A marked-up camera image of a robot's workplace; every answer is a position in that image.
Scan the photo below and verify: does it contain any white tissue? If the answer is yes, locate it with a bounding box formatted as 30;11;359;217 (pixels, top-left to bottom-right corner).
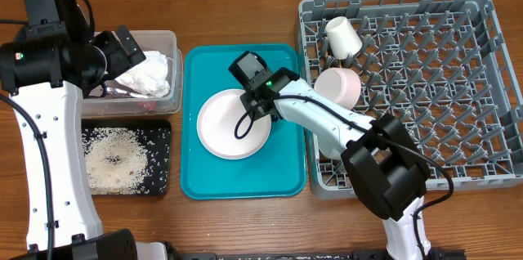
115;51;170;97

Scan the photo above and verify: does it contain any large pink plate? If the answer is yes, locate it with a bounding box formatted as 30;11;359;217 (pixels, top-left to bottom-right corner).
197;89;271;159

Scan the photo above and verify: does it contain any red snack wrapper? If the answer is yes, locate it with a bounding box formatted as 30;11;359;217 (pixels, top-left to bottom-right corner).
101;83;157;110

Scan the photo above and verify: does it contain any grey bowl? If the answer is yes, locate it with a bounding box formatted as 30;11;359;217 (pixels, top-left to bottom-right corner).
317;135;341;160

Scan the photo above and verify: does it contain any small pink plate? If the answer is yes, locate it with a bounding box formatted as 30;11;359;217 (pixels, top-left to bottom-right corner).
314;68;361;110

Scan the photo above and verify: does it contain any cooked white rice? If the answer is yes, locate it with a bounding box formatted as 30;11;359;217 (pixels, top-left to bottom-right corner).
82;127;172;195

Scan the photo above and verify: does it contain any cream cup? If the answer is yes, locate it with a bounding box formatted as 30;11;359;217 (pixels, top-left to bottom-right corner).
325;16;363;60

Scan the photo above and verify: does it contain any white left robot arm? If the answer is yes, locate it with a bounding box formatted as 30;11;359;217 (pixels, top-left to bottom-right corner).
1;0;177;259

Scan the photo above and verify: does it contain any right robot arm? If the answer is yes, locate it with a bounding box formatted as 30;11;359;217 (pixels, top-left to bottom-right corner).
228;52;431;259

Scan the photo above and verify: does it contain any grey dishwasher rack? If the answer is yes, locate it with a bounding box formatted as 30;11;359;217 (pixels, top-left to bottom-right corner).
297;0;522;191

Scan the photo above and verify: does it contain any clear plastic bin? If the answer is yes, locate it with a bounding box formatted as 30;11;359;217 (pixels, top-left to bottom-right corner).
82;30;184;119

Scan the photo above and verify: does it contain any teal plastic tray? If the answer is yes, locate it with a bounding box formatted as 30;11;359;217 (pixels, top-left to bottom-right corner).
180;43;306;199

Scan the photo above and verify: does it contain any black tray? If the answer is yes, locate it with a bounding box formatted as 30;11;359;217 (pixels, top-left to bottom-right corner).
80;119;173;197

